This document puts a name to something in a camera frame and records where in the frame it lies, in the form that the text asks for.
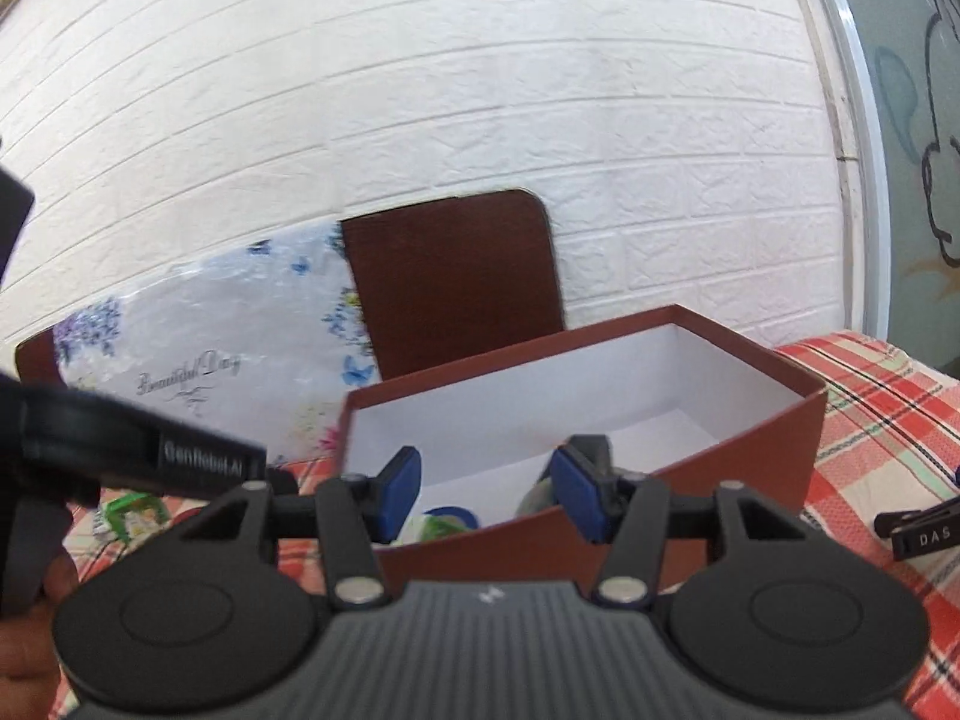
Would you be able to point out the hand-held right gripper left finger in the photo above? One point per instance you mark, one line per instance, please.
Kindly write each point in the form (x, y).
(397, 495)

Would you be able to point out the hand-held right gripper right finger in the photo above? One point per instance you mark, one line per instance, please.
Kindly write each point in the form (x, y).
(581, 495)

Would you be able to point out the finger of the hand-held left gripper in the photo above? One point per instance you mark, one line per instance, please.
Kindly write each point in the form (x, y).
(281, 481)

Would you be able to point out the brown cardboard box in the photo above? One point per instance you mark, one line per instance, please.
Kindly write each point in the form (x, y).
(750, 450)

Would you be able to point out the person's left hand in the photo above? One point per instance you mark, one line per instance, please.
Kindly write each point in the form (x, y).
(22, 667)

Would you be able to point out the green packet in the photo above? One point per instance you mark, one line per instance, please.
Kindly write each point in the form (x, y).
(135, 514)

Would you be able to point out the brown chair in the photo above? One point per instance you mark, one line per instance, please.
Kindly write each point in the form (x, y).
(34, 360)
(450, 277)

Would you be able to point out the white floral plastic cover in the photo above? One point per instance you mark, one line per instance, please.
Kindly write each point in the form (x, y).
(210, 345)

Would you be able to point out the red plaid tablecloth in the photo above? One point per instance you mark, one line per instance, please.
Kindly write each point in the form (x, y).
(862, 427)

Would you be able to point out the black labelled clip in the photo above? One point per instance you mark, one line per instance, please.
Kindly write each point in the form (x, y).
(922, 532)

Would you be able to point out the frosted glass panel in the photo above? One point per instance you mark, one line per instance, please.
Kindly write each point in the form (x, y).
(911, 165)

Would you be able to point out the white door frame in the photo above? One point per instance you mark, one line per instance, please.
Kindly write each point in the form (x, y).
(847, 127)

